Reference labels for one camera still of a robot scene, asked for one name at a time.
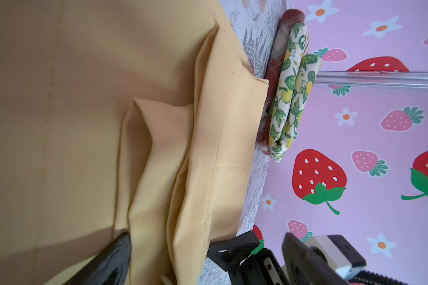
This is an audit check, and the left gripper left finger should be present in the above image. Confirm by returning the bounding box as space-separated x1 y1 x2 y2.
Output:
65 232 132 285

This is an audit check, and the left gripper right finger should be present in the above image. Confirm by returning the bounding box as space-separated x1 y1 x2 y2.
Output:
282 233 348 285

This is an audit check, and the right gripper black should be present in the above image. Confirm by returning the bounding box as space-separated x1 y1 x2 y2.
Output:
207 231 289 285

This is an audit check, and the tan cloth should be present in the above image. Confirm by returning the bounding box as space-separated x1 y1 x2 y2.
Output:
0 1 268 285

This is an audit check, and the yellow lemon print skirt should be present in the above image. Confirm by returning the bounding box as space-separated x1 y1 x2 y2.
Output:
269 23 322 162

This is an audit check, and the red plaid skirt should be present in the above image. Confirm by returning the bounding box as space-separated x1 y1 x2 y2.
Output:
256 9 304 157

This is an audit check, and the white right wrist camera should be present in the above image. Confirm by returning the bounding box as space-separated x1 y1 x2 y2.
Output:
304 235 367 280

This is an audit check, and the right aluminium corner post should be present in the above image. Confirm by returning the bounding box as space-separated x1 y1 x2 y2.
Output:
315 71 428 90

